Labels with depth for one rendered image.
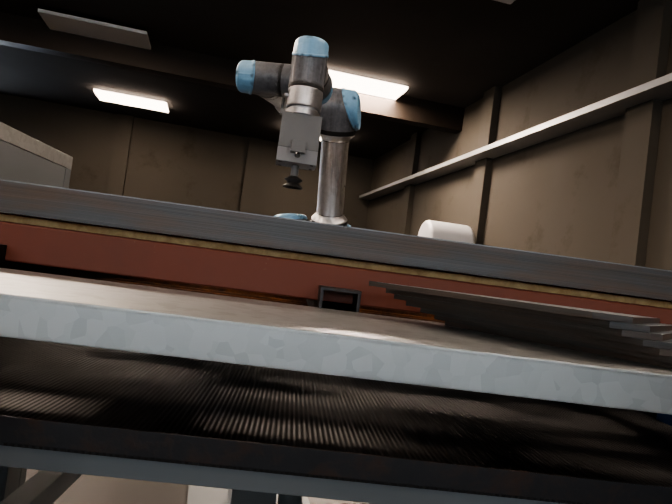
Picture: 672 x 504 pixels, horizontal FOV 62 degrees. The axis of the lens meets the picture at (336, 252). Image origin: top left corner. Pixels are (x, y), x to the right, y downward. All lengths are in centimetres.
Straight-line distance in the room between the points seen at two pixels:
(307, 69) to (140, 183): 1107
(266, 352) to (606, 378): 26
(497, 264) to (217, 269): 37
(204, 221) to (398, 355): 39
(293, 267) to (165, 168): 1151
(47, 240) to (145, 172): 1145
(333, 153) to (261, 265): 101
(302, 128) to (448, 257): 53
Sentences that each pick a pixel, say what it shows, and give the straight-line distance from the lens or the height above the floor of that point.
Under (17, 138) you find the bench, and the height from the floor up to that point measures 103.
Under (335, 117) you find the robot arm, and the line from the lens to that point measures 167.
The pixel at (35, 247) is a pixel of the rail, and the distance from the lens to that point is 80.
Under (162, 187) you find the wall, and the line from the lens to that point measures 1216.
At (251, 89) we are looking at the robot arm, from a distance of 135.
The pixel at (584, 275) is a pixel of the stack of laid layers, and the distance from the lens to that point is 83.
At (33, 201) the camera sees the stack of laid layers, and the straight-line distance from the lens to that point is 80.
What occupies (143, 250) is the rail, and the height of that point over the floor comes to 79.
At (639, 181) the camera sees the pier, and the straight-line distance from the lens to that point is 508.
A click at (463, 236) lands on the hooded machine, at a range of 696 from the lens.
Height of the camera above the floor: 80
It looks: 2 degrees up
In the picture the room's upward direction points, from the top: 7 degrees clockwise
